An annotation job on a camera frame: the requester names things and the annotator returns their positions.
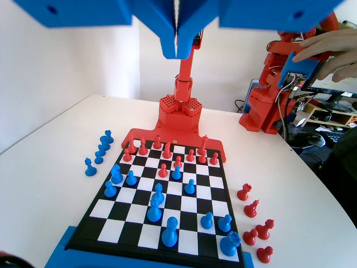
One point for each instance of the blue base plate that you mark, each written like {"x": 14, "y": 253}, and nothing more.
{"x": 111, "y": 262}

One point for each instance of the red robot arm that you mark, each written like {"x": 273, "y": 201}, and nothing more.
{"x": 184, "y": 78}

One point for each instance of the dark object with red rim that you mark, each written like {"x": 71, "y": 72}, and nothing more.
{"x": 11, "y": 262}

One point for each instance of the red plastic chess queen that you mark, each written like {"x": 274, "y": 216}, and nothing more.
{"x": 131, "y": 148}

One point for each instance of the red pawn chess piece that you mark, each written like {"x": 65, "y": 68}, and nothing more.
{"x": 127, "y": 157}
{"x": 178, "y": 163}
{"x": 250, "y": 238}
{"x": 202, "y": 159}
{"x": 190, "y": 157}
{"x": 214, "y": 159}
{"x": 263, "y": 255}
{"x": 263, "y": 231}
{"x": 163, "y": 173}

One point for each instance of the red plastic chess king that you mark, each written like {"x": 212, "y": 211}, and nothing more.
{"x": 202, "y": 148}

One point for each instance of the dark clothed person body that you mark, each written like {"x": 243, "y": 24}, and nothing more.
{"x": 346, "y": 162}

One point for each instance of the black white chessboard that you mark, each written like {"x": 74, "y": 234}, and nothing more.
{"x": 203, "y": 192}

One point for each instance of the black keyboard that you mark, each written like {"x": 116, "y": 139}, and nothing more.
{"x": 333, "y": 136}

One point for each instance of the wooden desk shelf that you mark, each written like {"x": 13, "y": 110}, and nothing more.
{"x": 334, "y": 117}

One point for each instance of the blue king chess piece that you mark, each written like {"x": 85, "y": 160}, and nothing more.
{"x": 169, "y": 237}

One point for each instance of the person's hand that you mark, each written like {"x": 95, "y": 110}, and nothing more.
{"x": 334, "y": 42}

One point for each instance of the black computer monitor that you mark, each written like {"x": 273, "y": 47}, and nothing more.
{"x": 326, "y": 85}

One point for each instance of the blue plastic chess bishop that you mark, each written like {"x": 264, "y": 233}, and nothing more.
{"x": 159, "y": 190}
{"x": 89, "y": 170}

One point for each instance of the laptop with light screen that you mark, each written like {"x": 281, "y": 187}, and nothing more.
{"x": 252, "y": 83}

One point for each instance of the red knight chess piece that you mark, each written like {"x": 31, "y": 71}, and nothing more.
{"x": 166, "y": 152}

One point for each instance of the blue queen chess piece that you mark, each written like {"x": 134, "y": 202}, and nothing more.
{"x": 154, "y": 213}

